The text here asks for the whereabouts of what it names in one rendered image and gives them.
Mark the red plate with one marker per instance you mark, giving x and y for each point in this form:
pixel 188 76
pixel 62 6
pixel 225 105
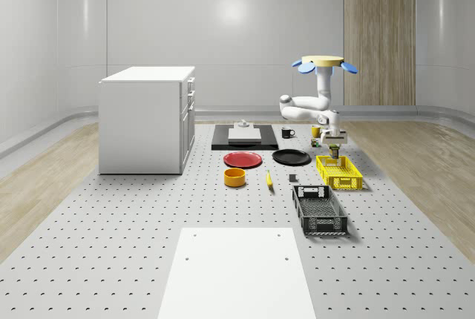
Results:
pixel 242 159

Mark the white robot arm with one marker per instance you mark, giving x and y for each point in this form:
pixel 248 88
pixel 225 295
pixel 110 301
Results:
pixel 308 103

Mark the dark grey basket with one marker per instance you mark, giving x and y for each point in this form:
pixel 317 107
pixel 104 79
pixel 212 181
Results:
pixel 319 209

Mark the black plate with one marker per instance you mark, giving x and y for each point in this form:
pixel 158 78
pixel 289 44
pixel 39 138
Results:
pixel 291 157

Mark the grey cube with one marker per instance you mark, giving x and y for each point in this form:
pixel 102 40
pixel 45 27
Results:
pixel 293 177

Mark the black mug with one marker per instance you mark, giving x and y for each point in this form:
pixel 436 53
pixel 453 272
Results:
pixel 286 133

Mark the black stove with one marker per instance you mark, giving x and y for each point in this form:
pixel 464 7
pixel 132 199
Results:
pixel 267 139

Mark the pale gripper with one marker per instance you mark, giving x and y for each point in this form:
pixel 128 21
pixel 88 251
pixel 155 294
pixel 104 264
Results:
pixel 335 139

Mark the yellow mug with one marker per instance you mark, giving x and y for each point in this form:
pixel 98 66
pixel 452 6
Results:
pixel 315 131

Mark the yellow bowl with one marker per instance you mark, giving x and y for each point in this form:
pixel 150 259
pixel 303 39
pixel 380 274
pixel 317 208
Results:
pixel 234 179

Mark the white board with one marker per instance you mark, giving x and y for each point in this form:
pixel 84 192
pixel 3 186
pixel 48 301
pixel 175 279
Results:
pixel 237 278

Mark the banana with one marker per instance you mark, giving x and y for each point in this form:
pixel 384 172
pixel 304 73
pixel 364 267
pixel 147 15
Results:
pixel 269 180

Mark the yellow basket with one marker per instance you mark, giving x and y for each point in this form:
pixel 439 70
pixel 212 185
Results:
pixel 343 176

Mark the puzzle cube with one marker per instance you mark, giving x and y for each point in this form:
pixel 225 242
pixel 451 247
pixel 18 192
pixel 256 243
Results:
pixel 315 143

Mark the white cabinet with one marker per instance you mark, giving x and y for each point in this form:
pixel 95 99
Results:
pixel 141 126

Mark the flat-sided can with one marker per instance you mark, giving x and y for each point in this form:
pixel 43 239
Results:
pixel 334 153

